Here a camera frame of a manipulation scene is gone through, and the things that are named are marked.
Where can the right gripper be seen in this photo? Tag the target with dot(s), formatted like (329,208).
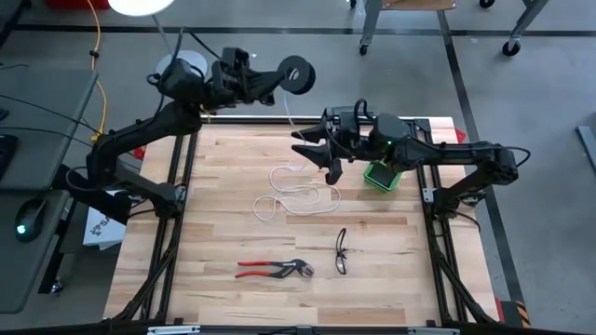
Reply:
(349,137)

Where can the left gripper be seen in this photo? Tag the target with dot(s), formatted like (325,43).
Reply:
(233,86)

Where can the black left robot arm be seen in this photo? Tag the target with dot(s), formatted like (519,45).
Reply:
(139,132)

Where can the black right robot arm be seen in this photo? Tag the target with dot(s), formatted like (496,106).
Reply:
(456,153)

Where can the green plastic bin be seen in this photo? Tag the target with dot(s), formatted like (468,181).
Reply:
(382,179)

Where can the clear safety glasses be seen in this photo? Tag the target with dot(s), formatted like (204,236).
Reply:
(342,266)

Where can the red table corner guard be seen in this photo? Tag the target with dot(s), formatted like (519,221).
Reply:
(500,309)
(460,137)
(139,152)

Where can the white floor lamp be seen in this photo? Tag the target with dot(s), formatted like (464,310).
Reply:
(139,5)

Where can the red floor bin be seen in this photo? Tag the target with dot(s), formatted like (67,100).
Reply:
(74,4)

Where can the white printed box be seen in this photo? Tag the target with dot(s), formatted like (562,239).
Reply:
(100,230)

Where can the grey desk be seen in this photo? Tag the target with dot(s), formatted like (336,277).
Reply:
(42,153)

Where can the grey rolling cart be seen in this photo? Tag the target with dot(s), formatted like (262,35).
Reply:
(526,18)

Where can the yellow black striped block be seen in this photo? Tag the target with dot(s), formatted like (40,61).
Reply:
(521,314)

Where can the black computer mouse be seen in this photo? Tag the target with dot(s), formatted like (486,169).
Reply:
(29,218)

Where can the black aluminium table frame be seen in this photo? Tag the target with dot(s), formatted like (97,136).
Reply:
(261,120)

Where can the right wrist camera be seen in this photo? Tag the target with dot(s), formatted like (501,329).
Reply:
(333,174)

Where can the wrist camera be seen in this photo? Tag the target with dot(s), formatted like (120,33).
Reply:
(333,174)
(235,58)

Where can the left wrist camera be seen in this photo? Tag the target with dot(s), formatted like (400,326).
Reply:
(235,58)

